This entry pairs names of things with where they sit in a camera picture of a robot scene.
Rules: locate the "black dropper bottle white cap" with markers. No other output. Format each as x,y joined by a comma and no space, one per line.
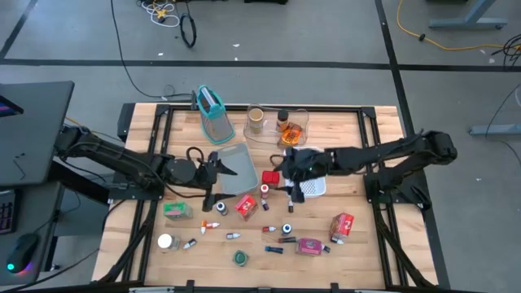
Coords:
189,244
233,236
326,248

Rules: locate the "grey table leg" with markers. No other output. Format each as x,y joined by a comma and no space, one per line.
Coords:
468,22

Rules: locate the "dark grey keyboard shelf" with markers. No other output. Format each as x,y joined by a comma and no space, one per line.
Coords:
45,219

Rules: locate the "orange dropper bottle white cap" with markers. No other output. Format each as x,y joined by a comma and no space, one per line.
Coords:
212,224

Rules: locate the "white perforated plastic basket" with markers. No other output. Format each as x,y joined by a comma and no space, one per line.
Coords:
315,187

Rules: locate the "tan-lid spice jar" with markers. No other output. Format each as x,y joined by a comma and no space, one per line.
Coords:
256,116

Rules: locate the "orange snack bag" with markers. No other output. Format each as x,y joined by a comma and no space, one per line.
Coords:
291,136

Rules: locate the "red Froot Loops cereal box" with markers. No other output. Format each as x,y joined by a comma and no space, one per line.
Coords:
342,226
245,206

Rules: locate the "black mounting plate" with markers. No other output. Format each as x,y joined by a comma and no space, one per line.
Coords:
126,122

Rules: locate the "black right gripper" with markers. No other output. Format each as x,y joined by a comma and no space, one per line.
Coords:
303,164

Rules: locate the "black keyboard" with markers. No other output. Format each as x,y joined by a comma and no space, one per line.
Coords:
6,211

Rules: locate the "red dropper bottle white cap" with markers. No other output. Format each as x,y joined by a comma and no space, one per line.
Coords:
268,229

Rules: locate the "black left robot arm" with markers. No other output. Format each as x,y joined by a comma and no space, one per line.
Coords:
114,156

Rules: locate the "green small cereal box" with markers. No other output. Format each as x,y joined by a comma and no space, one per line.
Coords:
177,210

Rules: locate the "green round lid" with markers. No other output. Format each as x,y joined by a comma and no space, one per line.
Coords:
240,258

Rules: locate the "black computer mouse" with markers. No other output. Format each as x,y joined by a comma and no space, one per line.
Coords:
22,250

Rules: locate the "black flat base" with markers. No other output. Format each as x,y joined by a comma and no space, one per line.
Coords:
264,1

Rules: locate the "purple dropper bottle white cap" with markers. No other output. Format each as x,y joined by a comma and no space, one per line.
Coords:
337,241
265,205

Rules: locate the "red-lid spice jar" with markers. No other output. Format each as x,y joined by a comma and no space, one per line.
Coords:
270,177

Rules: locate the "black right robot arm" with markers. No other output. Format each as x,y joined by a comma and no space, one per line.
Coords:
386,156

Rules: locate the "brown dropper bottle white cap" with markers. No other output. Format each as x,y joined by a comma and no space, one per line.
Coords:
290,208

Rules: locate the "pink small cereal box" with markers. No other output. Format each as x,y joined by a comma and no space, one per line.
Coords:
309,246

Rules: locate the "grey plastic bin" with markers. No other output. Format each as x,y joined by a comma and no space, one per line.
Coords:
240,171

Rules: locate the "blue-nozzle food colouring bottle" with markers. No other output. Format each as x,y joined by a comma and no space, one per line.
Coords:
286,228

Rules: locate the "grey table foot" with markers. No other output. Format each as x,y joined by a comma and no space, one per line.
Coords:
494,129

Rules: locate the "black-lid orange spice jar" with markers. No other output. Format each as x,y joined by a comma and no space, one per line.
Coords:
282,115

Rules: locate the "clear plastic bin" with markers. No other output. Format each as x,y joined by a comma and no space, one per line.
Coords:
270,122

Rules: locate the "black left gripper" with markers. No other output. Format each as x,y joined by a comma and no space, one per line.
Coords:
208,175

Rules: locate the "black desk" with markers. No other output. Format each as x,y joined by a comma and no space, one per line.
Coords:
36,134

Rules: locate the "computer monitor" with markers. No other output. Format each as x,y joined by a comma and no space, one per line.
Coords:
8,110

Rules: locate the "white-lid spice jar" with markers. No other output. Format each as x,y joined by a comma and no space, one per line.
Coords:
165,241

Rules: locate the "black-nozzle food colouring bottle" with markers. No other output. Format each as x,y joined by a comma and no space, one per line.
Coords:
221,207

